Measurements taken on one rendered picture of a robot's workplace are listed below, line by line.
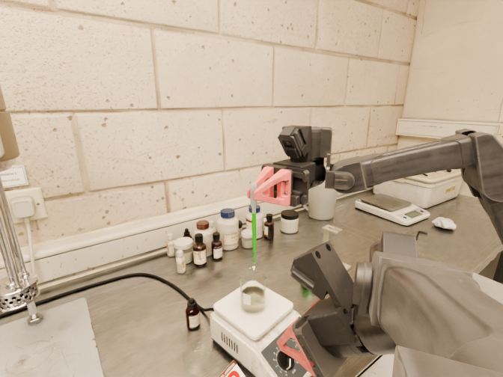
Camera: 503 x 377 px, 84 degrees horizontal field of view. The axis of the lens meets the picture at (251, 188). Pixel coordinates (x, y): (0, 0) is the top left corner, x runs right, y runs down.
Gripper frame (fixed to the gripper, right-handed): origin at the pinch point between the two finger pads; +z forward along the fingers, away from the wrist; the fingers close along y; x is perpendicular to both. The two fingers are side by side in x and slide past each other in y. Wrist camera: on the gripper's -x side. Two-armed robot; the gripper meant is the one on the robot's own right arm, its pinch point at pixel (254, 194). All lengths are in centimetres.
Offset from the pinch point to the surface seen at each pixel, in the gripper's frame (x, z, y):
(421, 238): 33, -75, 12
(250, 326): 23.6, 4.1, 2.4
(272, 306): 23.7, -2.7, 2.0
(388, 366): 32.9, -13.2, 21.5
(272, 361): 27.1, 4.6, 8.0
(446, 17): -54, -152, -7
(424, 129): 1, -146, -8
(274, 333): 25.7, 0.7, 5.2
